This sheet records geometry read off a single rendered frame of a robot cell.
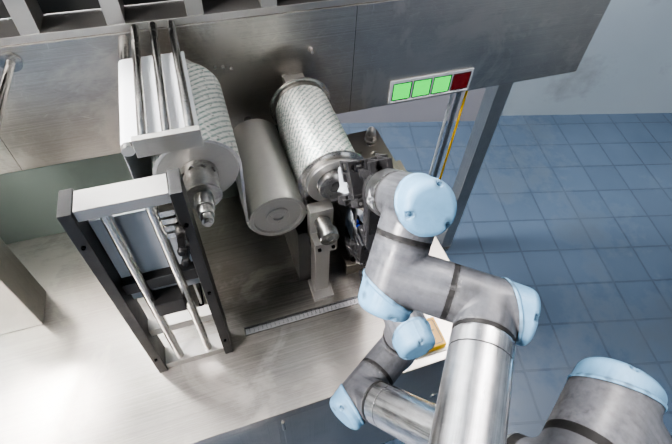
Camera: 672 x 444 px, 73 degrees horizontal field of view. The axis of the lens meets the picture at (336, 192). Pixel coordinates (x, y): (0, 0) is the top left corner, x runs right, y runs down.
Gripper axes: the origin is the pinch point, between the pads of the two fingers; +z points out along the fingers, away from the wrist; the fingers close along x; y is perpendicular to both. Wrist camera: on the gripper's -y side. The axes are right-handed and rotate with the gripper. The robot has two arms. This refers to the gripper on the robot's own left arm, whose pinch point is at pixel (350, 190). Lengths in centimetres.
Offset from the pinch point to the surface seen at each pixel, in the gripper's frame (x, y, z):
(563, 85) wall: -200, 7, 166
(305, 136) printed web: 5.6, 11.8, 6.4
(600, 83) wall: -223, 4, 161
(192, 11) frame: 21.9, 40.2, 15.1
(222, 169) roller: 23.0, 9.1, -1.4
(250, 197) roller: 18.7, 1.7, 8.3
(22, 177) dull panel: 67, 13, 37
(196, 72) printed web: 23.7, 27.6, 9.6
